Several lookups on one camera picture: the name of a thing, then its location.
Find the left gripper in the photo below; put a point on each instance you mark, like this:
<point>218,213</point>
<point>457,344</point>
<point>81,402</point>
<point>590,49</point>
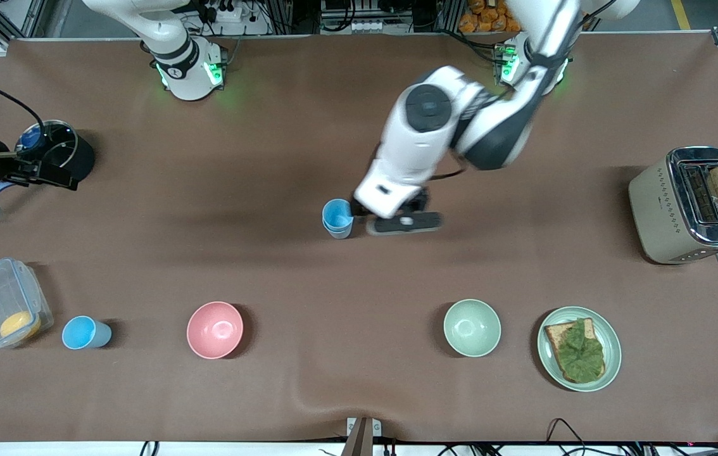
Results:
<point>418,201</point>

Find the blue plastic cup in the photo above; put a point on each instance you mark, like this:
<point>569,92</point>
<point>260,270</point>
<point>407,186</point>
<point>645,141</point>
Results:
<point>85,332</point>
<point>337,212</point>

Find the blue cup with white paper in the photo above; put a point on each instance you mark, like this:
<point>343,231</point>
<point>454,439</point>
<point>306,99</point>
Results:
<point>339,234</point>

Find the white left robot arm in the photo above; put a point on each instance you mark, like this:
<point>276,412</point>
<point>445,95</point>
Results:
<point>492,126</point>

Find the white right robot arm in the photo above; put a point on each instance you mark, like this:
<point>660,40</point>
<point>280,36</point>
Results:
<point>182,60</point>

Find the glass lid with blue knob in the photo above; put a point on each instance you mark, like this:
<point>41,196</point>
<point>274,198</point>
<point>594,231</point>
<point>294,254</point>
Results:
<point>58,142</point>

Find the brown table cloth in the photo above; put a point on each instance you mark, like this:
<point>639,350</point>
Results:
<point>397,285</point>

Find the green bowl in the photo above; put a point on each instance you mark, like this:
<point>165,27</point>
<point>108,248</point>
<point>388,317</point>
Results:
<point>472,327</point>

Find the orange round food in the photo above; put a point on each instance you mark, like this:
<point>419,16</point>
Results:
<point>19,325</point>

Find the white terminal block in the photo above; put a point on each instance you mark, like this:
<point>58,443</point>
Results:
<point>365,26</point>

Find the bag of orange buns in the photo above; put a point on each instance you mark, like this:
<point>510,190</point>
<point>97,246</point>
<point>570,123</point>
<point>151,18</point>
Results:
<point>485,19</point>

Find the bread slice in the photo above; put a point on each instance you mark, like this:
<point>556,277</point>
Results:
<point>555,332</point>

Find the pink bowl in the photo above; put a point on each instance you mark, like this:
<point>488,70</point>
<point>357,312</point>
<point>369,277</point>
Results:
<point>214,329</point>

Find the green lettuce leaf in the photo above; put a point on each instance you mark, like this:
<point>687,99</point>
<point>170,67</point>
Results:
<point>580,354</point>

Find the white power strip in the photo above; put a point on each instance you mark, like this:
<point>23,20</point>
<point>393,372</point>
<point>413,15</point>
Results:
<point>226,11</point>

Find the green plate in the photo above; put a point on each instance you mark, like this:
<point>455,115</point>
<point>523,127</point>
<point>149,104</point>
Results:
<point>612,348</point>

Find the beige chrome toaster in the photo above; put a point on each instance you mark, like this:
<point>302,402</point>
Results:
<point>656,209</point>

